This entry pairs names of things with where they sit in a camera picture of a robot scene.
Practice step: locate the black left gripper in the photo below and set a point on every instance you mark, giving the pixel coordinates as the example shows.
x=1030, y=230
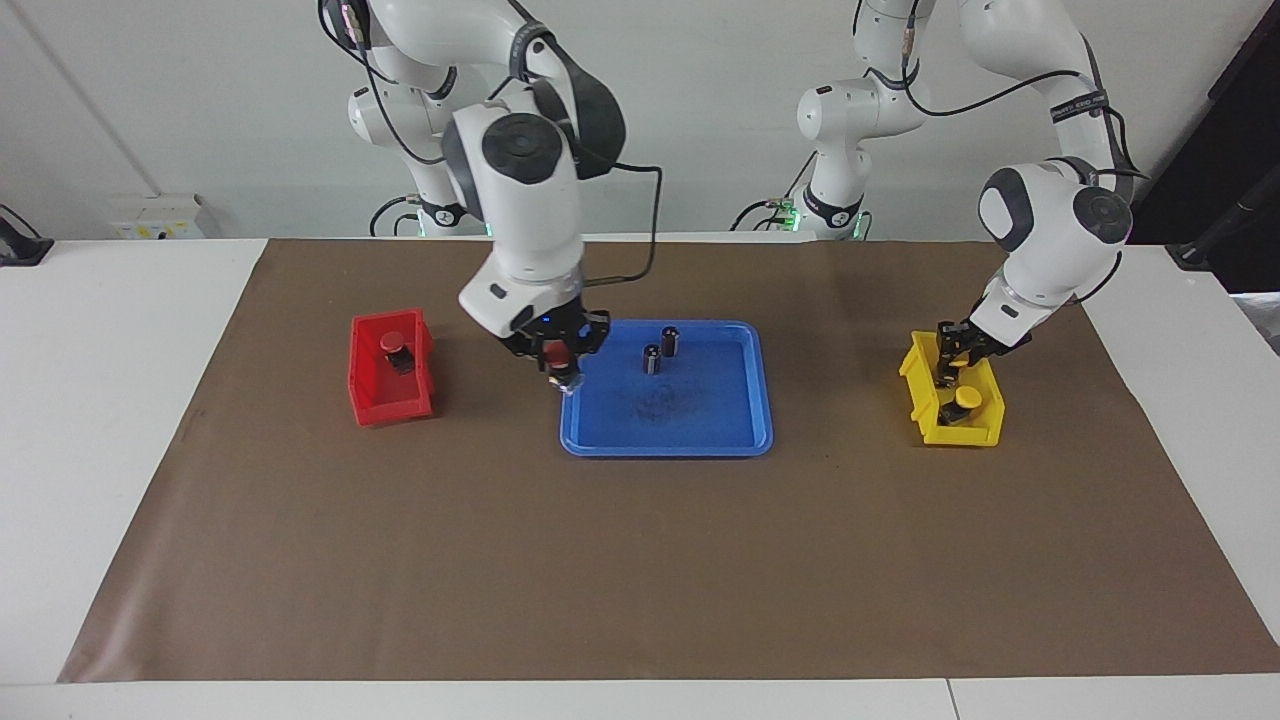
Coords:
x=985, y=337

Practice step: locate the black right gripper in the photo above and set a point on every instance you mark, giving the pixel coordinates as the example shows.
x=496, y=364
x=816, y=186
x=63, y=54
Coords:
x=550, y=322

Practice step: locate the red push button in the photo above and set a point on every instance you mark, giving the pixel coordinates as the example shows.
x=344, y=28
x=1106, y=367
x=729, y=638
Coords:
x=558, y=354
x=394, y=343

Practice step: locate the yellow push button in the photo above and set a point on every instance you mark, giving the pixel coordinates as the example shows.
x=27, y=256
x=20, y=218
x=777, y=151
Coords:
x=966, y=397

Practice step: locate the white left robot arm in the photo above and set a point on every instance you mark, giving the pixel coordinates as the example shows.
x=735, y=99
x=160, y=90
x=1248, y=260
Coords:
x=1050, y=210

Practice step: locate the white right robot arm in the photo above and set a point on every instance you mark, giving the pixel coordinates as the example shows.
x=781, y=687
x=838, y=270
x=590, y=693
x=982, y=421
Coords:
x=525, y=200

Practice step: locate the blue plastic tray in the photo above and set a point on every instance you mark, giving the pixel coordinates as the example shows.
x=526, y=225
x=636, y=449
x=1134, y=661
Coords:
x=700, y=420

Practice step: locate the yellow plastic bin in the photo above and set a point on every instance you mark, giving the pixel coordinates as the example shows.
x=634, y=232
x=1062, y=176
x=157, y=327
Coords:
x=985, y=425

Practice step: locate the small black capacitor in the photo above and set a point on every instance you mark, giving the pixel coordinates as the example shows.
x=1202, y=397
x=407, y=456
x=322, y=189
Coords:
x=651, y=358

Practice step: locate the large black capacitor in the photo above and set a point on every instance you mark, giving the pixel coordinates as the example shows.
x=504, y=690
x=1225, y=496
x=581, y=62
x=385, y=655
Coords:
x=670, y=340

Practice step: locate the red plastic bin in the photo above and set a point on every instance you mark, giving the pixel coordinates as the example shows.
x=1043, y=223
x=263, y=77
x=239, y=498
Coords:
x=385, y=400

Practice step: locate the brown paper mat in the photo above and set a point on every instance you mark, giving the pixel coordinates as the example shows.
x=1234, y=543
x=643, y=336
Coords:
x=640, y=560

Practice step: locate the black stand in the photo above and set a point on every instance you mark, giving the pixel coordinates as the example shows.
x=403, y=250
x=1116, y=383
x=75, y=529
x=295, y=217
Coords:
x=1200, y=250

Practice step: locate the dark panel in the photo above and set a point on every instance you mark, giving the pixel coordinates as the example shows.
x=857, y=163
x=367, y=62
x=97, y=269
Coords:
x=1220, y=150

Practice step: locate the small black device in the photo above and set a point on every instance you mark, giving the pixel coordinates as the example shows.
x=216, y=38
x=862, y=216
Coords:
x=20, y=250

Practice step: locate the white wall socket box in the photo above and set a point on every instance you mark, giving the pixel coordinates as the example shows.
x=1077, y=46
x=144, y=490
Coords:
x=155, y=215

